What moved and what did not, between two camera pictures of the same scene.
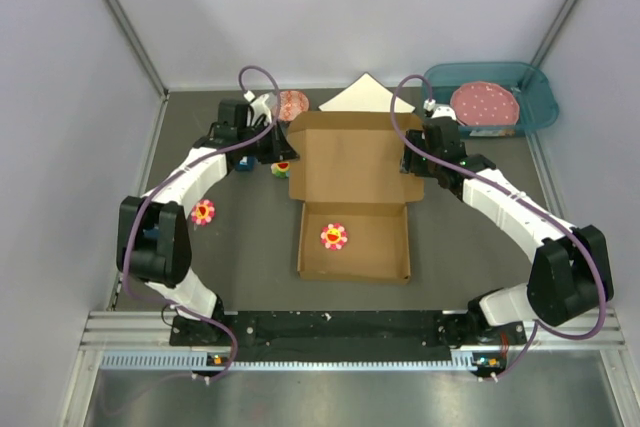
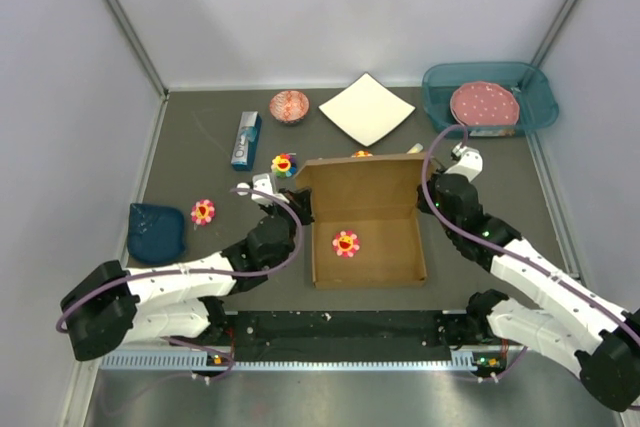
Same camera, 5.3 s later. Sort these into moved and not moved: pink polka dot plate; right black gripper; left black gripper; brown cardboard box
Moved: left black gripper; brown cardboard box; right black gripper
Not moved: pink polka dot plate
